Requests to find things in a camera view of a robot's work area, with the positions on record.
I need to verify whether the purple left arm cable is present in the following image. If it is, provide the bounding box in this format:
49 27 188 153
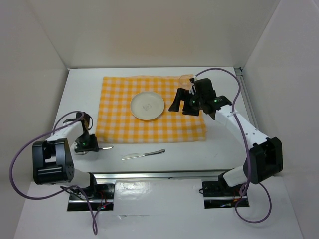
9 111 100 236

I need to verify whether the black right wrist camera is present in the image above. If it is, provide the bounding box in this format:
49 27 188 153
194 78 216 98

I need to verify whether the aluminium side rail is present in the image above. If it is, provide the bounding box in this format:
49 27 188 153
234 68 258 128

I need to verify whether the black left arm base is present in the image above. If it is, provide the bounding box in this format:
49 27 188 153
67 182 115 212

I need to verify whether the white round plate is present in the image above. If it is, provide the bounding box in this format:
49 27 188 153
130 91 165 121

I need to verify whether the aluminium table edge rail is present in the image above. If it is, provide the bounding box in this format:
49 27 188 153
93 169 226 184

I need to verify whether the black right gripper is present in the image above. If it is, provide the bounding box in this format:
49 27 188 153
168 88 204 117

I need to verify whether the yellow white checkered cloth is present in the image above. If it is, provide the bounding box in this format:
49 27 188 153
95 75 207 143

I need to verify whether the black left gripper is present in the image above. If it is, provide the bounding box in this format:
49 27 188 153
74 133 98 154

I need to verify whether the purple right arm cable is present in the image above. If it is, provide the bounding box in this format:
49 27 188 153
193 67 272 223

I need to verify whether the silver fork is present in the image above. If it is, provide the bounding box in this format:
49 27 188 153
74 145 114 155

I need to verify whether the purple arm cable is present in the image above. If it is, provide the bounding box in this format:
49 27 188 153
9 111 100 236
193 67 272 223

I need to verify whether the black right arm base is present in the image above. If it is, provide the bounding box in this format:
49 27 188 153
198 179 250 209

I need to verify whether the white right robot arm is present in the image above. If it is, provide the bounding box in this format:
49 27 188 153
169 88 283 195

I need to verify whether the silver table knife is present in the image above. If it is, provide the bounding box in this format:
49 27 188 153
121 149 165 160

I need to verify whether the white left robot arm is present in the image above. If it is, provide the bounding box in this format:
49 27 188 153
32 112 99 199

